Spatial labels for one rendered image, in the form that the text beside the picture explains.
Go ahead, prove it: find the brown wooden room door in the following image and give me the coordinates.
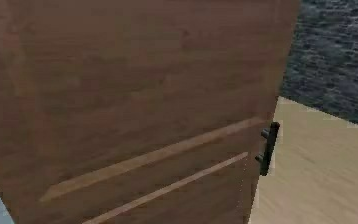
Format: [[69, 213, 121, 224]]
[[0, 0, 302, 224]]

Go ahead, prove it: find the black bar door handle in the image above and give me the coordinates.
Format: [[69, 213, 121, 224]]
[[254, 121, 281, 177]]

